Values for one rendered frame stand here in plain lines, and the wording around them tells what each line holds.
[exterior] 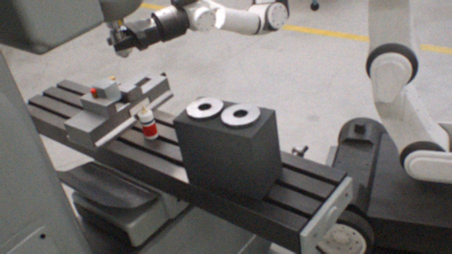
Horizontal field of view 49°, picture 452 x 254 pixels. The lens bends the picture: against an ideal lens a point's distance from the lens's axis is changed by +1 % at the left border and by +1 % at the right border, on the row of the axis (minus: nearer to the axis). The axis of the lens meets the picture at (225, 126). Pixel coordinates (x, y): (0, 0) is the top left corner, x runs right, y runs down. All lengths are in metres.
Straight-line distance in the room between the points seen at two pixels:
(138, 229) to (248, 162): 0.43
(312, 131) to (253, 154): 1.91
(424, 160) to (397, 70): 0.32
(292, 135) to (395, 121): 1.42
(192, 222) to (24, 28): 0.79
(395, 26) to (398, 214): 0.59
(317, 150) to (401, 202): 1.21
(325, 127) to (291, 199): 1.87
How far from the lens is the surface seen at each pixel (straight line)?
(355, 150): 1.86
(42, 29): 1.09
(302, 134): 2.97
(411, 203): 1.70
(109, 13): 1.25
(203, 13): 1.36
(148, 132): 1.45
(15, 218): 1.08
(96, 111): 1.54
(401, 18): 1.45
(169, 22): 1.36
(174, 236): 1.51
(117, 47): 1.33
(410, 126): 1.62
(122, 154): 1.45
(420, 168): 1.65
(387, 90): 1.50
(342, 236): 1.66
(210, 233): 1.66
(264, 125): 1.10
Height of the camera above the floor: 1.73
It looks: 33 degrees down
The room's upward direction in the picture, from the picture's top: 11 degrees counter-clockwise
